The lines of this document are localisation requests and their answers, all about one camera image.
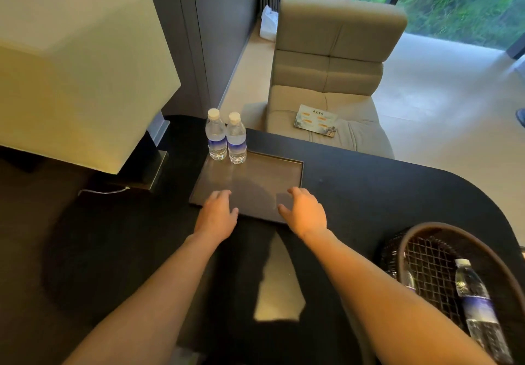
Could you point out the person's right hand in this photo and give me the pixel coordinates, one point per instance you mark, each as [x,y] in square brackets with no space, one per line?
[305,217]

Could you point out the person's left hand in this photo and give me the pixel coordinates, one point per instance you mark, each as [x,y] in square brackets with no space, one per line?
[214,221]

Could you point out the person's right thumb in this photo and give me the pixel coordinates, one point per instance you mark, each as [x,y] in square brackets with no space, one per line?
[284,212]

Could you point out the person's left thumb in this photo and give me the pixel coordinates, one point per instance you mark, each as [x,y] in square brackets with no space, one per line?
[233,215]

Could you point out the person's right forearm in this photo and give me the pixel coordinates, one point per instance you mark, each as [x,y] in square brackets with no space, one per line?
[381,303]

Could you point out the person's left forearm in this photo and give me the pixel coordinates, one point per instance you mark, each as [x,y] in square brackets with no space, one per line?
[147,307]

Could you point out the grey rectangular tray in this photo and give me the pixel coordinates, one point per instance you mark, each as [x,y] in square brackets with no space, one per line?
[254,180]

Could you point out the clear water bottle blue label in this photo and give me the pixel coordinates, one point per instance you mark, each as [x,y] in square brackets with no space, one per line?
[480,311]
[216,137]
[236,141]

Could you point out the printed paper card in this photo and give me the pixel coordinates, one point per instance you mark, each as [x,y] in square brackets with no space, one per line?
[316,121]

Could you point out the dark metal lamp base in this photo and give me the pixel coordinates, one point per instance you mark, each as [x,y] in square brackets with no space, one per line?
[145,160]

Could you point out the beige padded armchair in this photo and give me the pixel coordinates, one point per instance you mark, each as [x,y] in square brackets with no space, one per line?
[332,49]

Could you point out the white plastic bag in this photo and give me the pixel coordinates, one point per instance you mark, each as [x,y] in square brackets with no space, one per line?
[269,24]

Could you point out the cream square lamp shade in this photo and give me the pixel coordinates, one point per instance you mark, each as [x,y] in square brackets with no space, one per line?
[74,73]

